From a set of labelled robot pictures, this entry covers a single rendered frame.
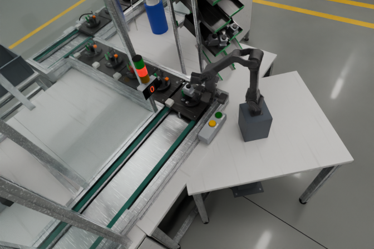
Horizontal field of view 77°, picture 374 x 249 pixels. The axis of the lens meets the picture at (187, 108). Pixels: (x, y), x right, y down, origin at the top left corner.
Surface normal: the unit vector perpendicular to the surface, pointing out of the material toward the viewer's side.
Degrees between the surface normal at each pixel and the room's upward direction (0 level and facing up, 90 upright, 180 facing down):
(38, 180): 0
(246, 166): 0
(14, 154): 0
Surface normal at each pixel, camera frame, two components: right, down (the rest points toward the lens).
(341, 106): -0.14, -0.59
